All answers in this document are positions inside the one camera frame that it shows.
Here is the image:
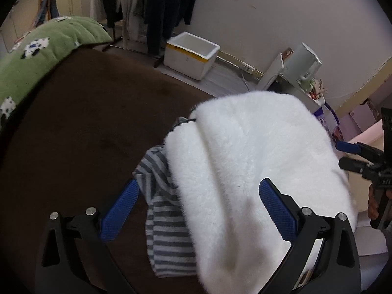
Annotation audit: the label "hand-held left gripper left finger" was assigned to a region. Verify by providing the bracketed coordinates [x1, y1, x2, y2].
[34, 179, 140, 294]

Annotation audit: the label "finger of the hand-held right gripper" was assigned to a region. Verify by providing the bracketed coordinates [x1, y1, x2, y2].
[338, 157, 372, 173]
[335, 141, 383, 160]

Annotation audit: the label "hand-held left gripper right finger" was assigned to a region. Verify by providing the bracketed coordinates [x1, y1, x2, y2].
[259, 178, 362, 294]

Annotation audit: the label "white fluffy cardigan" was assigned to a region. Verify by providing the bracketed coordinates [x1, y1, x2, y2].
[165, 90, 358, 294]

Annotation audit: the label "metal clothes rack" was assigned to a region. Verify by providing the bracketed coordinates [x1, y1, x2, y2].
[101, 21, 166, 68]

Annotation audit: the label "row of hanging clothes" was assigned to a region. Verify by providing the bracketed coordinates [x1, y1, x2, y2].
[90, 0, 201, 56]

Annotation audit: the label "person's right hand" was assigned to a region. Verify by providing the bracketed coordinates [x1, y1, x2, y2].
[367, 186, 380, 220]

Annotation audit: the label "cardboard box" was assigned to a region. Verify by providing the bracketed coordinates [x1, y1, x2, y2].
[337, 98, 387, 147]

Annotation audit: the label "grey striped shirt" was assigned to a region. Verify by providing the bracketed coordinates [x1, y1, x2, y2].
[132, 116, 198, 279]

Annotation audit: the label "white cylindrical appliance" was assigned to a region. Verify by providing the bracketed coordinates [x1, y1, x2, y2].
[283, 42, 323, 86]

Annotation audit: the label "white board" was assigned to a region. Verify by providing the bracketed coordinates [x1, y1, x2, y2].
[259, 52, 286, 90]

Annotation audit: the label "white foam box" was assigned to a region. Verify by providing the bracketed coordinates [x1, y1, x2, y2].
[163, 31, 221, 81]

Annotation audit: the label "green panda print blanket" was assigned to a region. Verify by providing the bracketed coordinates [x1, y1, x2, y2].
[0, 16, 113, 135]

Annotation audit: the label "blue jeans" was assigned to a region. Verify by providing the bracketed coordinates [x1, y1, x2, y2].
[40, 0, 59, 22]

